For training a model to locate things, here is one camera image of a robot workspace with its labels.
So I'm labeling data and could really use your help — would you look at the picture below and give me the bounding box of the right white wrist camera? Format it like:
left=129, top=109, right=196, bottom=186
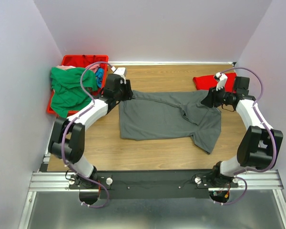
left=214, top=72, right=228, bottom=91

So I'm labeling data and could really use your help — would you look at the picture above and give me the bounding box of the folded red t shirt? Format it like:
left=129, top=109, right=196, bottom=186
left=193, top=73, right=237, bottom=92

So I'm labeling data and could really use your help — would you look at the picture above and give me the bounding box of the blue t shirt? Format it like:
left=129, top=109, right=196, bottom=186
left=95, top=68, right=104, bottom=88

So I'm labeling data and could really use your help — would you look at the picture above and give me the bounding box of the aluminium frame rail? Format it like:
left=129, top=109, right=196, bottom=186
left=18, top=116, right=286, bottom=229

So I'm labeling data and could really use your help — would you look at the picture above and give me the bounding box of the grey t shirt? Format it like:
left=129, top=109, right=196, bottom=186
left=119, top=90, right=221, bottom=154

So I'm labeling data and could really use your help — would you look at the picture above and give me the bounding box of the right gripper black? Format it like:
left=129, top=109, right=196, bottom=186
left=200, top=84, right=235, bottom=108

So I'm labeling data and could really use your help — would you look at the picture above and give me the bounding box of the pink t shirt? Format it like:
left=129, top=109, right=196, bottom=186
left=56, top=64, right=100, bottom=73

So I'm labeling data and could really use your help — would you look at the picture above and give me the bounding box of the green t shirt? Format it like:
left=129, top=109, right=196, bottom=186
left=50, top=67, right=100, bottom=118

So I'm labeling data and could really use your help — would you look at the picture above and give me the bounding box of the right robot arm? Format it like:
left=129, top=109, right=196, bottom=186
left=201, top=73, right=283, bottom=187

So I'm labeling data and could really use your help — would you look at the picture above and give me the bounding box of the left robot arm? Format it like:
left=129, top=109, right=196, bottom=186
left=48, top=67, right=133, bottom=188

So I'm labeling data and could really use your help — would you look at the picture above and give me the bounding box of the red plastic bin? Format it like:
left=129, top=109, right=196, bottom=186
left=47, top=55, right=109, bottom=117

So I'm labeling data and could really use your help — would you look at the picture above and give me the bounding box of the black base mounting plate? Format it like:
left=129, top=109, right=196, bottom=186
left=68, top=169, right=238, bottom=202

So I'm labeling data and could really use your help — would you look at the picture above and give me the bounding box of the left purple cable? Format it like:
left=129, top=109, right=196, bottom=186
left=61, top=61, right=115, bottom=208

